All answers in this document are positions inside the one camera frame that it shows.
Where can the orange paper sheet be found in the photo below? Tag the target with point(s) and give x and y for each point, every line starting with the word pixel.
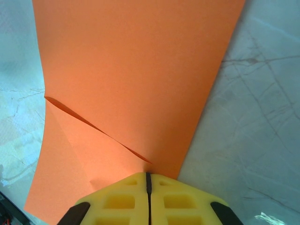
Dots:
pixel 140 70

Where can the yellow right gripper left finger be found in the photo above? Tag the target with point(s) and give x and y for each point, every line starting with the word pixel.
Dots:
pixel 140 199

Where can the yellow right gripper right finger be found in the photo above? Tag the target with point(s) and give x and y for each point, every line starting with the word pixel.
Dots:
pixel 157 199

